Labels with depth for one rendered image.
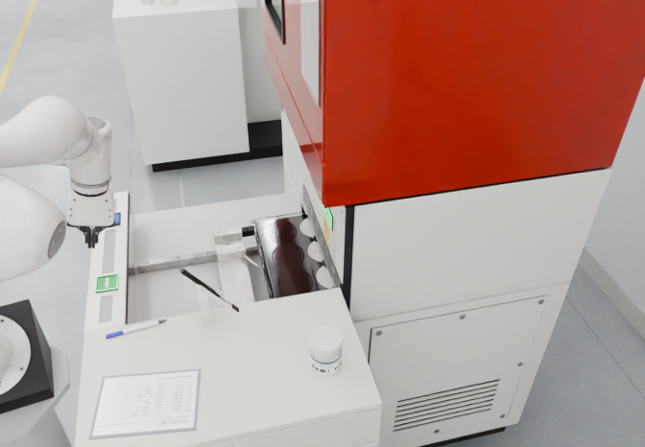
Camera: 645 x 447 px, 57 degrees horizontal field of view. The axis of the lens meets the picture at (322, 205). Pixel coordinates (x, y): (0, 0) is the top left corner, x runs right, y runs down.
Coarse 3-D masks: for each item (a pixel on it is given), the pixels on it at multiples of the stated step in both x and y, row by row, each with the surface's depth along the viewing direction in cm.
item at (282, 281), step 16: (272, 224) 180; (288, 224) 180; (272, 240) 174; (288, 240) 174; (304, 240) 174; (272, 256) 169; (288, 256) 169; (304, 256) 169; (272, 272) 164; (288, 272) 164; (304, 272) 164; (288, 288) 159; (304, 288) 159; (320, 288) 159
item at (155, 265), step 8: (176, 256) 176; (184, 256) 176; (192, 256) 176; (200, 256) 176; (208, 256) 177; (216, 256) 177; (144, 264) 173; (152, 264) 173; (160, 264) 174; (168, 264) 175; (176, 264) 175; (184, 264) 176; (192, 264) 177; (144, 272) 174
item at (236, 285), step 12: (240, 240) 177; (228, 264) 169; (240, 264) 169; (228, 276) 165; (240, 276) 165; (228, 288) 162; (240, 288) 162; (228, 300) 158; (240, 300) 158; (252, 300) 158
